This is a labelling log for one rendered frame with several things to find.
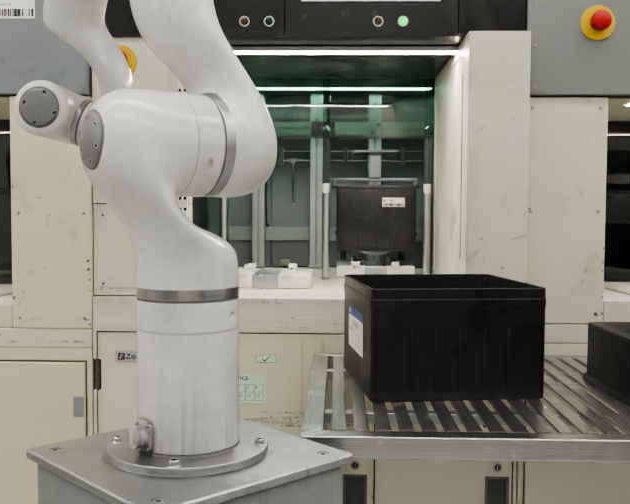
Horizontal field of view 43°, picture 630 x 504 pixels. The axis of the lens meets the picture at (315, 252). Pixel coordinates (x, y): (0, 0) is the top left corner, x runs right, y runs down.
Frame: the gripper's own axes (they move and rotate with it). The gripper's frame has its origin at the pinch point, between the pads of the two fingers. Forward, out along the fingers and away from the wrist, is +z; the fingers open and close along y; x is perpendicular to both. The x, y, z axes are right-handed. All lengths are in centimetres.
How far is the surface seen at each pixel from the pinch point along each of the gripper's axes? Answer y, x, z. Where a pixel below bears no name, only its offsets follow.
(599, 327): 88, -34, -18
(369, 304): 50, -29, -30
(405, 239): 63, -23, 64
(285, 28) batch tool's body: 33.8, 21.6, 12.5
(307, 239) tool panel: 35, -24, 101
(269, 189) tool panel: 23, -9, 102
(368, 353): 50, -37, -29
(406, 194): 63, -11, 64
